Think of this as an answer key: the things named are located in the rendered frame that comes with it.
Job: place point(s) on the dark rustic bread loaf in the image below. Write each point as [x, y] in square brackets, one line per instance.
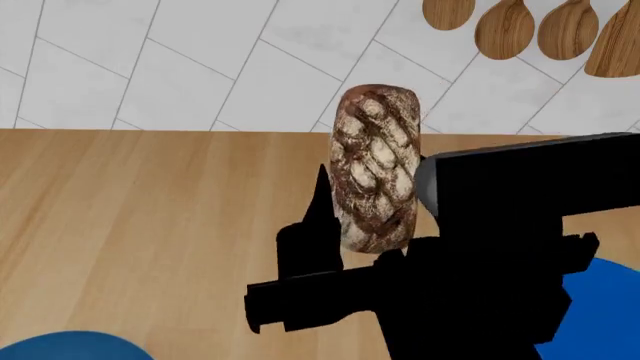
[375, 168]

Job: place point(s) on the black camera box grey face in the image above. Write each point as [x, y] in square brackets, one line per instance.
[525, 176]

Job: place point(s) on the blue plate at left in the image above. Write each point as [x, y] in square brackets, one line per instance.
[70, 347]

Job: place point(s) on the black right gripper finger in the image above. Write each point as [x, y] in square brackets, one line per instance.
[312, 251]

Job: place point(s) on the round wooden spoon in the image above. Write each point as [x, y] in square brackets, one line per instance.
[505, 33]
[567, 33]
[447, 13]

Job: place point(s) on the long wooden spatula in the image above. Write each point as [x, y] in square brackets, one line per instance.
[617, 48]

